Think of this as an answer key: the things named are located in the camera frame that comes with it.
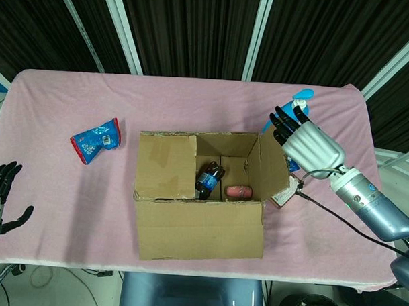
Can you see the white slanted frame post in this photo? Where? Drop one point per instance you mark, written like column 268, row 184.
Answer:
column 392, row 62

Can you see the black pleated curtain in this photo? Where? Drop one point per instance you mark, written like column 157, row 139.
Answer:
column 195, row 25

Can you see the small blue snack packet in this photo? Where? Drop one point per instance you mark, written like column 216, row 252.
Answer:
column 294, row 166

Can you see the brown cardboard shipping box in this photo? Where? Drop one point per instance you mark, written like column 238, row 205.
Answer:
column 198, row 226

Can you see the pink sausage pack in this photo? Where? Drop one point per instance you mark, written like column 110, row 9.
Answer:
column 238, row 191

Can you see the wide white frame post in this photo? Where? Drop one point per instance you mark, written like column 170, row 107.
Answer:
column 123, row 29

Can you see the white double frame post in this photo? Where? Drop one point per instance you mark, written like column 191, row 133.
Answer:
column 257, row 34

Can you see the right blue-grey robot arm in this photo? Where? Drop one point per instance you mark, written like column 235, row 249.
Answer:
column 370, row 206

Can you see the thin white frame post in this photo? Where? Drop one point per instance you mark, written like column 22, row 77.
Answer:
column 79, row 24

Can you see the right silver and black robot hand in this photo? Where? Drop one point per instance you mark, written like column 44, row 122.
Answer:
column 312, row 146

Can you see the blue laundry detergent bottle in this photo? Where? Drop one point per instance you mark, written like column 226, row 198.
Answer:
column 288, row 110

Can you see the pink fleece tablecloth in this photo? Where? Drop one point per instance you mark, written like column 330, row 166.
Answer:
column 71, row 205

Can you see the blue and red snack bag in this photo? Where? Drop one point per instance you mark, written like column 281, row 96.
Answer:
column 94, row 140

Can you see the blue-grey robot torso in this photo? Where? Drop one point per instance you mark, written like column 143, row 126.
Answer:
column 186, row 293

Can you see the dark cola bottle, blue label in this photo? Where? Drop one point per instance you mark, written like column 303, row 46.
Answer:
column 208, row 180

